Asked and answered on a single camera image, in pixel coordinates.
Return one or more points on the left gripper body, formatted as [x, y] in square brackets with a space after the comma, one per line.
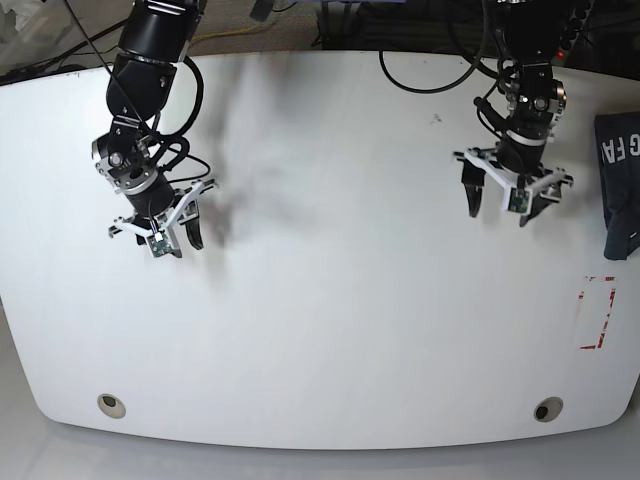
[536, 101]

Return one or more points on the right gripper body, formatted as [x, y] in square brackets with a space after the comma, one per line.
[122, 157]

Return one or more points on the dark blue T-shirt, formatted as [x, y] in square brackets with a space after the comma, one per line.
[617, 146]

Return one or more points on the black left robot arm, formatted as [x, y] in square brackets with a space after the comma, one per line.
[528, 35]

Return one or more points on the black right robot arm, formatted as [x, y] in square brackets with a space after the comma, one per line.
[155, 38]

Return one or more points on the black tripod on floor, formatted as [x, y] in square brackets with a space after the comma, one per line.
[33, 69]

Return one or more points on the red tape rectangle marking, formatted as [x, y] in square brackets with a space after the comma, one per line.
[594, 309]

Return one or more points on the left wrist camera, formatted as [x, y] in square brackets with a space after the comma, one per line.
[517, 201]

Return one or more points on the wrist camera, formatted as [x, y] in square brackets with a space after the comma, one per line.
[159, 244]
[517, 201]

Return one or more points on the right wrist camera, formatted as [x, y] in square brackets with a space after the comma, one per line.
[159, 244]

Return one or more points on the left table cable grommet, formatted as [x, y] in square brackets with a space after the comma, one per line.
[111, 406]

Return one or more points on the table cable grommet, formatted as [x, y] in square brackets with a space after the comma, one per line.
[548, 409]
[111, 406]

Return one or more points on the right table cable grommet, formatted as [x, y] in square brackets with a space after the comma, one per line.
[548, 409]

